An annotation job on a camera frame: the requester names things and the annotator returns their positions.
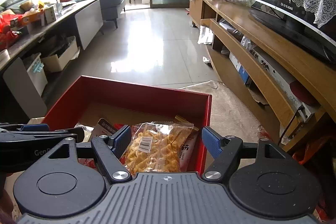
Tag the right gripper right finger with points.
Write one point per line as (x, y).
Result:
(227, 152)

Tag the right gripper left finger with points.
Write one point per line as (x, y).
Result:
(106, 151)

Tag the yellow corn snack bag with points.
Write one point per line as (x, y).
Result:
(155, 146)

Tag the gold foil snack packet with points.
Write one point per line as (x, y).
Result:
(103, 127)

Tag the clear rice cracker packet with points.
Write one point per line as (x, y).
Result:
(87, 131)

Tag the white red packet in box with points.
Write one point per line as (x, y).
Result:
(187, 150)

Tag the red cardboard box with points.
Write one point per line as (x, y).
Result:
(89, 99)

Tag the dark coffee table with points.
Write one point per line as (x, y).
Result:
(26, 85)

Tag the white cardboard box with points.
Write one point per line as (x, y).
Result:
(58, 61)

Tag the wooden TV stand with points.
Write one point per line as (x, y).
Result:
(291, 92)

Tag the red plastic bag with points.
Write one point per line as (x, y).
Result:
(8, 36)

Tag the grey sofa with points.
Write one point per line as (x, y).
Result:
(111, 9)

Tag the black television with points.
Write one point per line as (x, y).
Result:
(303, 22)

